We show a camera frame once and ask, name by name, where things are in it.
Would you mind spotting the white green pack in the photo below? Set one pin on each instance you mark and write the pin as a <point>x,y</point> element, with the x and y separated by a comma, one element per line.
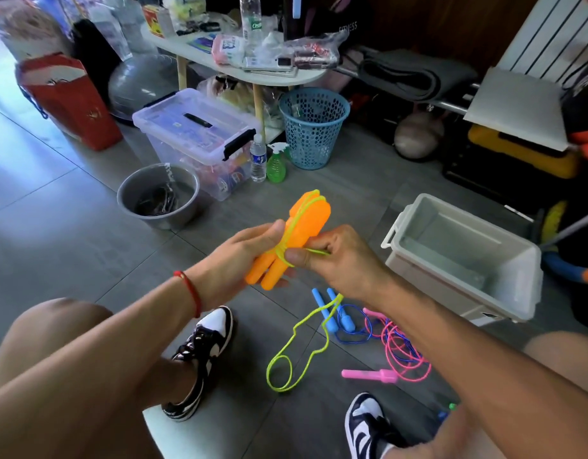
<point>184,4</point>

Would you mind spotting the person's right leg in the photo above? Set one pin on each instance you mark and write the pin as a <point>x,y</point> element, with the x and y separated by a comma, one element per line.
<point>552,358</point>

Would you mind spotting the person's left leg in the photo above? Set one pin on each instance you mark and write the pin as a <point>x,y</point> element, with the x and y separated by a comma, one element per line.
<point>45,349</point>

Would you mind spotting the multicoloured hula hoop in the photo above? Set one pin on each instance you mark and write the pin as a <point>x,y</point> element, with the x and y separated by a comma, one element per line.
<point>571,272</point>

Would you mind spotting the black red inflatable toy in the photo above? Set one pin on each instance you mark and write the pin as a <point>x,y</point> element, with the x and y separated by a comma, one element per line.
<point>583,119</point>

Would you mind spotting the person's left forearm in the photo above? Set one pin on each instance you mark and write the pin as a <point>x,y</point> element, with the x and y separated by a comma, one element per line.
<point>83,387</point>

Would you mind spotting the large plastic water bottle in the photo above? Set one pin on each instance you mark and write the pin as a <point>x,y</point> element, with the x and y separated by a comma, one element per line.
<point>251,14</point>

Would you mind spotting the grey folded mat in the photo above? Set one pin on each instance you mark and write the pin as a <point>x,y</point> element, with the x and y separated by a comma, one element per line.
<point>413,76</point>

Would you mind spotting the clear plastic bag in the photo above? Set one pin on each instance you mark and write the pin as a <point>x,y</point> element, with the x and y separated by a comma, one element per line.
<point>313,52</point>

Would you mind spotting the white metal pole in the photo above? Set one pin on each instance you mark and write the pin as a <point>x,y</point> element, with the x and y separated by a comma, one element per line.
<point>571,229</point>

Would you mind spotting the grey metal basin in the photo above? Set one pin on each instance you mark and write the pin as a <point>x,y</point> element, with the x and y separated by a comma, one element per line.
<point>131,196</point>

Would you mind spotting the clear bin with black latches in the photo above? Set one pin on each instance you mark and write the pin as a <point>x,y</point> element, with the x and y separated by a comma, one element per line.
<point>184,124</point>

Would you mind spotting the grey exercise ball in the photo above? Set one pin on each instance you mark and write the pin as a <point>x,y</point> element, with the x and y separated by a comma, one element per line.
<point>141,86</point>

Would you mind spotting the person's leg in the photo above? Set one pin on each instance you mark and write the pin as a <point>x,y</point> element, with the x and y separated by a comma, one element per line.
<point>552,358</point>
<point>45,349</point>

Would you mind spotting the white plastic bag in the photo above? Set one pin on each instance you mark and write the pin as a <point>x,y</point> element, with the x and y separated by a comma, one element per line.
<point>112,24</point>

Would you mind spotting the person's left hand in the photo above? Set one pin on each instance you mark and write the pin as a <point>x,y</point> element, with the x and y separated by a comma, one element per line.
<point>232,267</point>

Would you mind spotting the black white left shoe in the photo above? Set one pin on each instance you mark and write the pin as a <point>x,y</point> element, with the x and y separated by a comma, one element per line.
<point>203,349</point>

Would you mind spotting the green spray bottle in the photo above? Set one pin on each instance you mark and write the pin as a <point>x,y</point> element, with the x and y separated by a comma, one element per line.
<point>277,167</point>

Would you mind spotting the yellow black case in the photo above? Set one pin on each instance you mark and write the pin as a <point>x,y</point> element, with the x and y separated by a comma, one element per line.
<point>523,153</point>

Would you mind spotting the person's right forearm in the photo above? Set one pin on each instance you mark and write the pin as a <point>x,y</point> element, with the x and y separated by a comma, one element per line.
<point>495,377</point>

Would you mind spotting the red bag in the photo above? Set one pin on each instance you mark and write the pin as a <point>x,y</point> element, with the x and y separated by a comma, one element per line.
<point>69,100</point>

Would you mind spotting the brown ball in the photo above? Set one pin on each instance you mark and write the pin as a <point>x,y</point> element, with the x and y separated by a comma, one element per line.
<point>418,136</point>

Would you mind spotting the person's right hand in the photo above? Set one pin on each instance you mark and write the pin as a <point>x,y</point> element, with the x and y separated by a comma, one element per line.
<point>346,267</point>

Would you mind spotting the white plastic bin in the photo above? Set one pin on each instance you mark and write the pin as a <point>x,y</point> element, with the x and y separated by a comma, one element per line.
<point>466,248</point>

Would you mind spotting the white round table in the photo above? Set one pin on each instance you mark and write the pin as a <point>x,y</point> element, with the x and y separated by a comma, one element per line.
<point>189,48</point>

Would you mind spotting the white radiator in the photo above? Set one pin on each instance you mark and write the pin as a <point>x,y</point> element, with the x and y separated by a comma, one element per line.
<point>552,28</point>

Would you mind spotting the black white right shoe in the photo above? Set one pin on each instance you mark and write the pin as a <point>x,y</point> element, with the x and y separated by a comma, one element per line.
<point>366,425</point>

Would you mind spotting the small plastic water bottle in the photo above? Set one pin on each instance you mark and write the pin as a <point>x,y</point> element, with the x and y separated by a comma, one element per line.
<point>258,162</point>

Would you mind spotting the blue mesh plastic basket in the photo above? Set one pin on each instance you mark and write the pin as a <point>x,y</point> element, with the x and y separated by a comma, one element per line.
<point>314,129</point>

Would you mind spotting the pink white packet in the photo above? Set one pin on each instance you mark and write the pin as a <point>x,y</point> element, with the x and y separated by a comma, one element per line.
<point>229,50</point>

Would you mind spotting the black white shoe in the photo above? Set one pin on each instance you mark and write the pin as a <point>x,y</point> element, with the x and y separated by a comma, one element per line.
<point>203,349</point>
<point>366,425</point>

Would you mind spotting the grey flat board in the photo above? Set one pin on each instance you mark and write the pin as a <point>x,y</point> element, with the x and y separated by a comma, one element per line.
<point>519,110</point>

